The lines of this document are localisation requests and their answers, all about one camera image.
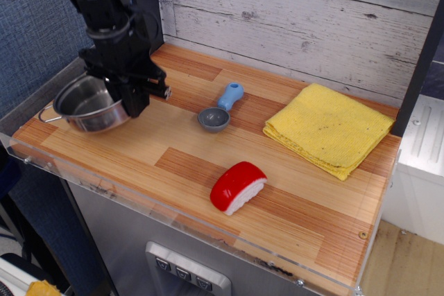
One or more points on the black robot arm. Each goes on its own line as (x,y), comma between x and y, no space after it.
(105,14)

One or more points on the black right vertical post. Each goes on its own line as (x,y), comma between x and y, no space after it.
(420,73)

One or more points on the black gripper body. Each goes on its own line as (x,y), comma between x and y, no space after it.
(123,52)

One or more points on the white side cabinet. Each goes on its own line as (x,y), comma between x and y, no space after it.
(414,200)

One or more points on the clear acrylic table guard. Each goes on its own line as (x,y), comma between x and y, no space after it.
(150,180)

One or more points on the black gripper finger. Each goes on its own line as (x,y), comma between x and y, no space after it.
(135,99)
(113,87)

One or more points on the red white toy sushi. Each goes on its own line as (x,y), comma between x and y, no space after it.
(237,186)

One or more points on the silver button panel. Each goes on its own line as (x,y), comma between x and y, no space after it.
(176,274)

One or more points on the yellow folded towel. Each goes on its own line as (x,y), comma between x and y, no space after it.
(328,129)

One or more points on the blue grey toy scoop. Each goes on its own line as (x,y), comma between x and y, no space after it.
(216,119)

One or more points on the stainless steel pot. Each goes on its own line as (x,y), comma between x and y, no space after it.
(86,105)

